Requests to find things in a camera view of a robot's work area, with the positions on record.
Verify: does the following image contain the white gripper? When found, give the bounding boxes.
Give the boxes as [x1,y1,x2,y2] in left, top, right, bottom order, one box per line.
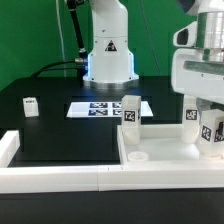
[171,48,224,121]

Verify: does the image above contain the white square table top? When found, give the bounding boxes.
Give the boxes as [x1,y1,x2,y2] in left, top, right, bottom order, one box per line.
[117,124,224,164]

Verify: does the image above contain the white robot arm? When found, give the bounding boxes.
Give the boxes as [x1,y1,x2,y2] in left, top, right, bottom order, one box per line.
[83,0,224,111]

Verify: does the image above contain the white marker sheet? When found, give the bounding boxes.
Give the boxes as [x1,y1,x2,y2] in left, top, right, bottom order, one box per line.
[66,101,154,119]

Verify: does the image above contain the white U-shaped obstacle fence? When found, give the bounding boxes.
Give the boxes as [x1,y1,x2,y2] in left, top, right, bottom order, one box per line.
[0,130,224,194]

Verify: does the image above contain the black cable bundle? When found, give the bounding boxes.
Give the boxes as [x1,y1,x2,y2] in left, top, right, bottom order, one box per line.
[31,0,88,78]

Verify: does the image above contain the white thin cable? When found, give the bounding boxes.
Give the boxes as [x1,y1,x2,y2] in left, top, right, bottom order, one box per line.
[56,0,68,78]

